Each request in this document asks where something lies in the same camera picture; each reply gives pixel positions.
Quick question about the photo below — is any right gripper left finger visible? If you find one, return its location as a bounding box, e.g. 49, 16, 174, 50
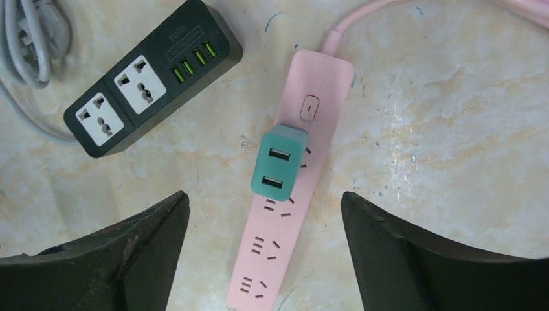
1, 191, 190, 310

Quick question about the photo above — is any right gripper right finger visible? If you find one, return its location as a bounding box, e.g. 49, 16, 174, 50
341, 192, 548, 310

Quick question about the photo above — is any pink power strip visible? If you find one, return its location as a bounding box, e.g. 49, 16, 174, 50
226, 49, 355, 311

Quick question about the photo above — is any green charger plug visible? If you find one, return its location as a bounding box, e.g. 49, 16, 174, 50
251, 124, 309, 202

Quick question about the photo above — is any black power strip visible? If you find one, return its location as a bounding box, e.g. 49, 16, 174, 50
63, 1, 243, 158

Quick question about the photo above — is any grey coiled power cable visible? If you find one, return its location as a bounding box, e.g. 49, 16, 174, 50
0, 0, 82, 144

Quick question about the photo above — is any pink power strip cable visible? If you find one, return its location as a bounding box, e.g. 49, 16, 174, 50
320, 0, 549, 56

